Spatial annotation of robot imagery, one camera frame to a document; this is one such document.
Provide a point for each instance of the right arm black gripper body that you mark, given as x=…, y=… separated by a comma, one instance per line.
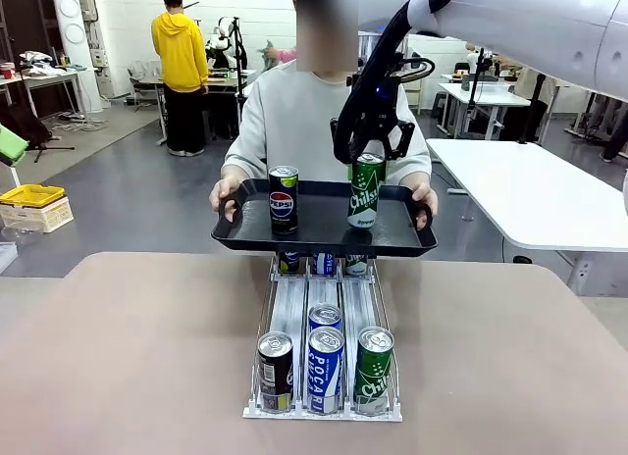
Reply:
x=382, y=104

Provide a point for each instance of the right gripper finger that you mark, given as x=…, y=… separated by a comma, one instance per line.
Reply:
x=352, y=170
x=403, y=138

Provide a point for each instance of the green Chilsung cider can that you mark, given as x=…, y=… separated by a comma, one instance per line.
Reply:
x=355, y=266
x=365, y=195
x=374, y=371

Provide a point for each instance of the black plastic serving tray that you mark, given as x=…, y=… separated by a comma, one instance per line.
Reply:
x=324, y=239

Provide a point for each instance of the black Pepsi can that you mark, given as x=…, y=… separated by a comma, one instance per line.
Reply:
x=275, y=371
x=284, y=205
x=289, y=263

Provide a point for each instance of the person's left forearm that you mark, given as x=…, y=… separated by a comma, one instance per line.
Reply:
x=417, y=173

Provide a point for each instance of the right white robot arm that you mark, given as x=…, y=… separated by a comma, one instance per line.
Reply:
x=530, y=23

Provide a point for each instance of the person's right forearm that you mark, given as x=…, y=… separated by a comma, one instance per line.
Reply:
x=240, y=168

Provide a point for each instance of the person in white sweatshirt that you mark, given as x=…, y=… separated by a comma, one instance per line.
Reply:
x=294, y=121

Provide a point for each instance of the person in pink top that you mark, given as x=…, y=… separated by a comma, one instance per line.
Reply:
x=284, y=55

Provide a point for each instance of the person in beige with cap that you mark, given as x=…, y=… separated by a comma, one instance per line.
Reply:
x=525, y=87

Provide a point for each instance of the person in yellow hoodie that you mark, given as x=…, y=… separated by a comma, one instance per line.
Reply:
x=179, y=53

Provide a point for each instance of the person's left hand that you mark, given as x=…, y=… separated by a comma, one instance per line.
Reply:
x=426, y=195

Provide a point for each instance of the person's right hand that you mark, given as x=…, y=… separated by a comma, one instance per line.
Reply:
x=221, y=192

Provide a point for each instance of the black bag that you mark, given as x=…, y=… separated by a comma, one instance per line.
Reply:
x=22, y=129

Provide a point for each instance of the white stand leg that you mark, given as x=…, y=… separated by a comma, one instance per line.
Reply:
x=11, y=175

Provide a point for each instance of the white drawer cabinet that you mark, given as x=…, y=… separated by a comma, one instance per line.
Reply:
x=416, y=94

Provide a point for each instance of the yellow plastic crate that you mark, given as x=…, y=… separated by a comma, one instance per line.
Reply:
x=32, y=196

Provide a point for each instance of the cluttered white table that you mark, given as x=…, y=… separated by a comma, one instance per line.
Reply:
x=39, y=80

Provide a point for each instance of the red cup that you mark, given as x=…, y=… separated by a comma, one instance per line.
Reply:
x=7, y=72

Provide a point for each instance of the white storage box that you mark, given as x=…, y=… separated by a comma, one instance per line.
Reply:
x=39, y=220

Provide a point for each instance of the small white work table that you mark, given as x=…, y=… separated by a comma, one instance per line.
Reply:
x=486, y=94

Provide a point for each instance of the blue Pocari Sweat can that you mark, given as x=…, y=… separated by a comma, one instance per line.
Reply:
x=325, y=317
x=324, y=265
x=326, y=371

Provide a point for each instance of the white can dispenser rack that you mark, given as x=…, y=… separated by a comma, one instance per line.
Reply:
x=324, y=290

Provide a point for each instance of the white tower air conditioner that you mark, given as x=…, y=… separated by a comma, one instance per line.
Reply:
x=73, y=33

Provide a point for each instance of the large white table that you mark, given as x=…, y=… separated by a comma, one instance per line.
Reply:
x=530, y=195

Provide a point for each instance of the black camera tripod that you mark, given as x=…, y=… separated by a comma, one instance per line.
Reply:
x=475, y=97
x=532, y=112

